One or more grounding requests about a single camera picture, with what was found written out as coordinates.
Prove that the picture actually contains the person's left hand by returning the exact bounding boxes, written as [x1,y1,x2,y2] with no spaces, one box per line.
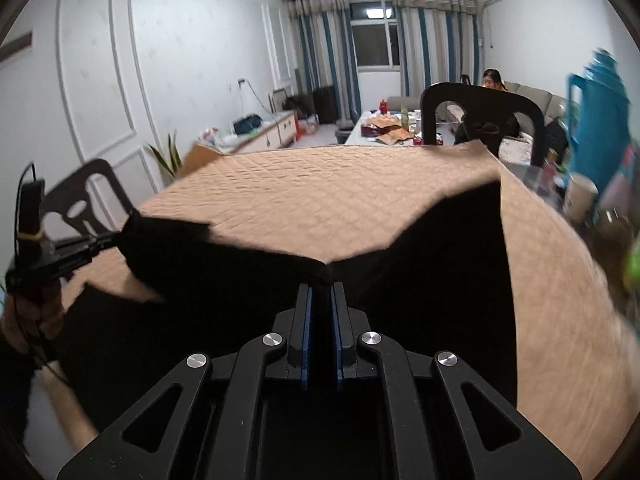
[0,282,66,361]

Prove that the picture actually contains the black speaker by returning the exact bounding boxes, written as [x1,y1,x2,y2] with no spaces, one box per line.
[312,86,337,125]

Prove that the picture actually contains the black pants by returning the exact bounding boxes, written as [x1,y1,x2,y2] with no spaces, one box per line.
[52,180,518,436]

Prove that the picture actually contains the blue thermos jug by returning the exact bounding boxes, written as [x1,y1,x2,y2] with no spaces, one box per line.
[567,49,632,226]

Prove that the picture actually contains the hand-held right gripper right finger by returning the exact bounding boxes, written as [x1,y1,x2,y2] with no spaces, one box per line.
[332,282,583,480]

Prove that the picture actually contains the person's left forearm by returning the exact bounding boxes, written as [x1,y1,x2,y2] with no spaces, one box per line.
[27,365,101,456]

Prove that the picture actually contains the black chair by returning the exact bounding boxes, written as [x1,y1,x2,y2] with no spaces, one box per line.
[420,81,546,168]
[42,158,136,241]

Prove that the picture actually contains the white low cabinet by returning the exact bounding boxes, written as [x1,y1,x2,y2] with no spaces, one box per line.
[220,110,299,153]

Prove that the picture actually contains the glass jar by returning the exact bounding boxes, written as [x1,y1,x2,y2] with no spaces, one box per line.
[592,210,631,271]

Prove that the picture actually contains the striped curtain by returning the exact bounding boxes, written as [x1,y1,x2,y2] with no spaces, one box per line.
[283,0,362,123]
[391,0,478,98]

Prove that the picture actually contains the white coffee table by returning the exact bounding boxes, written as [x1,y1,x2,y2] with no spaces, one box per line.
[345,109,426,147]

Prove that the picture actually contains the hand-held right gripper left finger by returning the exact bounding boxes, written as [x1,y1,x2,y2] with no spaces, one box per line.
[56,282,321,480]

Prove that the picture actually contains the peach quilted blanket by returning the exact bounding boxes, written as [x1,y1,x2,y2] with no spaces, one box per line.
[60,142,623,480]

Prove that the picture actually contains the brown cardboard box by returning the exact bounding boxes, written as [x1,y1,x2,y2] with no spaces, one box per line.
[361,115,403,138]

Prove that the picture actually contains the window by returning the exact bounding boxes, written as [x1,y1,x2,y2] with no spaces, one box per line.
[348,0,402,68]

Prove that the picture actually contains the green potted plant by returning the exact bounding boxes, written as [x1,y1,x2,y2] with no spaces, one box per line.
[146,130,183,181]

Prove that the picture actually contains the white paper cup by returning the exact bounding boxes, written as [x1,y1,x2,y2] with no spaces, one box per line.
[562,172,599,223]

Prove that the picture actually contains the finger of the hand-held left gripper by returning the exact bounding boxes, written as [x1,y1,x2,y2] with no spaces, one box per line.
[50,230,128,278]

